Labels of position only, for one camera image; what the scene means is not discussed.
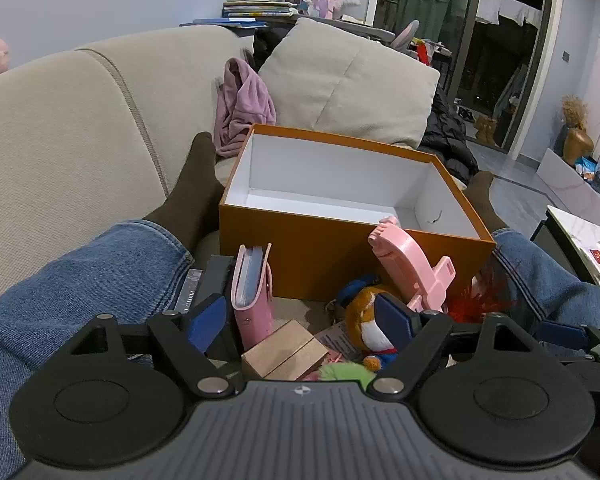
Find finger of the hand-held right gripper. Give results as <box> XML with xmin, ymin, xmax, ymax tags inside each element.
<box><xmin>534</xmin><ymin>323</ymin><xmax>600</xmax><ymax>361</ymax></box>

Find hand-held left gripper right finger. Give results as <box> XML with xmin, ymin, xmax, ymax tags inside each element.
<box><xmin>369</xmin><ymin>294</ymin><xmax>528</xmax><ymax>401</ymax></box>

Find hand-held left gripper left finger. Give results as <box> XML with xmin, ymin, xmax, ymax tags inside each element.
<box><xmin>71</xmin><ymin>294</ymin><xmax>233</xmax><ymax>401</ymax></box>

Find brown white plush duck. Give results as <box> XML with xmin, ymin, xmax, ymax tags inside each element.
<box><xmin>337</xmin><ymin>274</ymin><xmax>406</xmax><ymax>372</ymax></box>

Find black book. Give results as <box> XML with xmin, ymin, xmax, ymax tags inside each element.
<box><xmin>172</xmin><ymin>255</ymin><xmax>237</xmax><ymax>361</ymax></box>

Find pink zip notebook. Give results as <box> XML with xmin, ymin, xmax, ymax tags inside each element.
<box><xmin>230</xmin><ymin>243</ymin><xmax>276</xmax><ymax>351</ymax></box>

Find pink handheld fan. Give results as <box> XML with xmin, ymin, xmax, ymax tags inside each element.
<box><xmin>367</xmin><ymin>216</ymin><xmax>456</xmax><ymax>313</ymax></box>

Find small brown cardboard box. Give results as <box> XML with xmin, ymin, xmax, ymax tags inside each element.
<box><xmin>241</xmin><ymin>319</ymin><xmax>331</xmax><ymax>383</ymax></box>

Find orange cardboard box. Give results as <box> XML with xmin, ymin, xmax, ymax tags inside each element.
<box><xmin>219</xmin><ymin>124</ymin><xmax>497</xmax><ymax>306</ymax></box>

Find person's right leg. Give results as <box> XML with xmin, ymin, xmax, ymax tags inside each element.
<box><xmin>490</xmin><ymin>227</ymin><xmax>600</xmax><ymax>346</ymax></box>

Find person's leg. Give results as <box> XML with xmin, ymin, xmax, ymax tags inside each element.
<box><xmin>0</xmin><ymin>220</ymin><xmax>196</xmax><ymax>480</ymax></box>
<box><xmin>490</xmin><ymin>227</ymin><xmax>600</xmax><ymax>346</ymax></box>

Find green fluffy pom-pom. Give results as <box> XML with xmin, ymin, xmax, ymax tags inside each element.
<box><xmin>320</xmin><ymin>362</ymin><xmax>378</xmax><ymax>391</ymax></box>

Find red feather cat toy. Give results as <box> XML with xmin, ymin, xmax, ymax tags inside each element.
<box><xmin>450</xmin><ymin>265</ymin><xmax>518</xmax><ymax>322</ymax></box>

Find white marble coffee table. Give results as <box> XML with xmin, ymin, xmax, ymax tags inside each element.
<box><xmin>530</xmin><ymin>205</ymin><xmax>600</xmax><ymax>311</ymax></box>

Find person's left foot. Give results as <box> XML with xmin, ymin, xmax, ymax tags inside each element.
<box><xmin>142</xmin><ymin>131</ymin><xmax>226</xmax><ymax>256</ymax></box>

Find person's foot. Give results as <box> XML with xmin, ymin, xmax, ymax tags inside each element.
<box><xmin>142</xmin><ymin>131</ymin><xmax>226</xmax><ymax>256</ymax></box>
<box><xmin>462</xmin><ymin>170</ymin><xmax>511</xmax><ymax>233</ymax></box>

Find white low cabinet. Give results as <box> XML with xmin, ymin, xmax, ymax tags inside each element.
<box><xmin>536</xmin><ymin>147</ymin><xmax>600</xmax><ymax>221</ymax></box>

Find person's left leg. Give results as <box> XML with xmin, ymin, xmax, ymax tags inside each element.
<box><xmin>0</xmin><ymin>220</ymin><xmax>196</xmax><ymax>480</ymax></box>

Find person's right foot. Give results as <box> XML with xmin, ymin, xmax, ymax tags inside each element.
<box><xmin>462</xmin><ymin>170</ymin><xmax>511</xmax><ymax>233</ymax></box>

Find golden vase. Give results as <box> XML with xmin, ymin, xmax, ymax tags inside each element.
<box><xmin>562</xmin><ymin>127</ymin><xmax>595</xmax><ymax>167</ymax></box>

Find black puffer jacket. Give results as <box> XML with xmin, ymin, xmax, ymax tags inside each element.
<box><xmin>420</xmin><ymin>82</ymin><xmax>479</xmax><ymax>186</ymax></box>

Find brown boots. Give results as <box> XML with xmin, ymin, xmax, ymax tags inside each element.
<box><xmin>475</xmin><ymin>116</ymin><xmax>502</xmax><ymax>147</ymax></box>

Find pink garment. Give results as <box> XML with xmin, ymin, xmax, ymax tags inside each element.
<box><xmin>214</xmin><ymin>57</ymin><xmax>277</xmax><ymax>157</ymax></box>

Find dried pampas grass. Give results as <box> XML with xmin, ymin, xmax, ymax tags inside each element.
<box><xmin>560</xmin><ymin>94</ymin><xmax>590</xmax><ymax>129</ymax></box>

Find beige sofa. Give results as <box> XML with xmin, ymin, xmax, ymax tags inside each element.
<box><xmin>0</xmin><ymin>25</ymin><xmax>443</xmax><ymax>321</ymax></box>

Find beige cushion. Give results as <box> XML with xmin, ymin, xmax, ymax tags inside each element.
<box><xmin>257</xmin><ymin>17</ymin><xmax>441</xmax><ymax>148</ymax></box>

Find sliding glass door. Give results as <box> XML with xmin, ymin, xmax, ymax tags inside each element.
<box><xmin>372</xmin><ymin>0</ymin><xmax>567</xmax><ymax>154</ymax></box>

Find blue folder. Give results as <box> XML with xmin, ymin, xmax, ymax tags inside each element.
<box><xmin>180</xmin><ymin>17</ymin><xmax>270</xmax><ymax>29</ymax></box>

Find green hanging cloth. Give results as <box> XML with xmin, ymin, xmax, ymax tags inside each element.
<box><xmin>390</xmin><ymin>0</ymin><xmax>473</xmax><ymax>43</ymax></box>

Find stack of books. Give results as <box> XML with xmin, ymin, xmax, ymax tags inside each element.
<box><xmin>222</xmin><ymin>0</ymin><xmax>298</xmax><ymax>20</ymax></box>

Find white hanging laundry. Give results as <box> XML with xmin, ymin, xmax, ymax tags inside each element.
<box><xmin>475</xmin><ymin>0</ymin><xmax>544</xmax><ymax>28</ymax></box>

